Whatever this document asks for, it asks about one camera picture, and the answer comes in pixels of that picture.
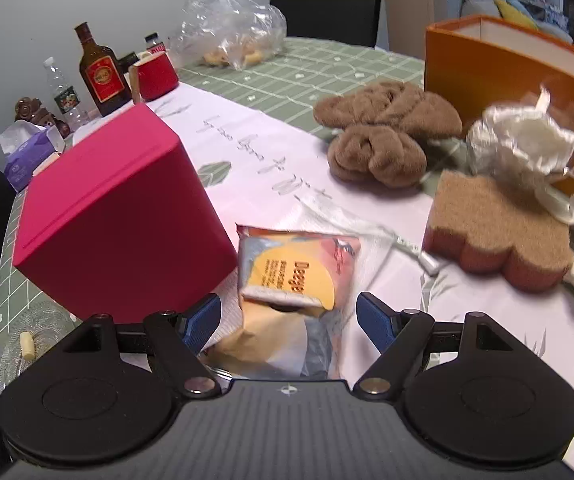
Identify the sofa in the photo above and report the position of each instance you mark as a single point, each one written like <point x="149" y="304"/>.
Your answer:
<point x="472" y="5"/>

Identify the glass dish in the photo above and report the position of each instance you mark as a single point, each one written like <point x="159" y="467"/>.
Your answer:
<point x="42" y="320"/>

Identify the brown plush cloth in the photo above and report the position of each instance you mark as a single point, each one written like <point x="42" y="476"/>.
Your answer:
<point x="382" y="160"/>

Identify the red mug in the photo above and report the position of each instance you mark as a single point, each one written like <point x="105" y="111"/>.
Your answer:
<point x="157" y="77"/>

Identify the small red-label bottle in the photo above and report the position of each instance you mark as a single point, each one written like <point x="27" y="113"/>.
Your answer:
<point x="153" y="42"/>

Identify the clear water bottle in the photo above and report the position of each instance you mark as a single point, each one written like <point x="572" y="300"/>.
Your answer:
<point x="64" y="95"/>

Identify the white printed table runner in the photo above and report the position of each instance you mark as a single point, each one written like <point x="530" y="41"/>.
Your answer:
<point x="267" y="160"/>

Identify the clear plastic bag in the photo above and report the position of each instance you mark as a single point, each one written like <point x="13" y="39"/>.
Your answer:
<point x="232" y="25"/>

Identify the brown bear-shaped sponge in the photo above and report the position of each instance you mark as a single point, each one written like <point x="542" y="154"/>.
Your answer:
<point x="492" y="215"/>

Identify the yellow orange snack packet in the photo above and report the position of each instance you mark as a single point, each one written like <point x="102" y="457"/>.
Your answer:
<point x="287" y="265"/>

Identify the amber liquor bottle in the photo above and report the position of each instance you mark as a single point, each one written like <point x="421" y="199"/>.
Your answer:
<point x="99" y="75"/>

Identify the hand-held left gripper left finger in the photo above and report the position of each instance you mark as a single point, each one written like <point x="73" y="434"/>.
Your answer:
<point x="202" y="321"/>

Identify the orange cardboard box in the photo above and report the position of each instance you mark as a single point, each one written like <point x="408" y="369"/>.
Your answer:
<point x="467" y="70"/>

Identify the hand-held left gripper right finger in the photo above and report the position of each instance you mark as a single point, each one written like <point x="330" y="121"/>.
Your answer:
<point x="374" y="321"/>

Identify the purple tissue box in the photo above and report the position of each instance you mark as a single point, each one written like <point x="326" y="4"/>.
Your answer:
<point x="27" y="160"/>

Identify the brown bear figurine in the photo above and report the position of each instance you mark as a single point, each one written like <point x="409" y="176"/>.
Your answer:
<point x="37" y="110"/>

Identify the tan wooden door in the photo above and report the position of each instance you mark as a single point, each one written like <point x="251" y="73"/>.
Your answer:
<point x="407" y="0"/>

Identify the red cube box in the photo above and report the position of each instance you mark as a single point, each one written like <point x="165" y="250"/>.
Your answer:
<point x="117" y="210"/>

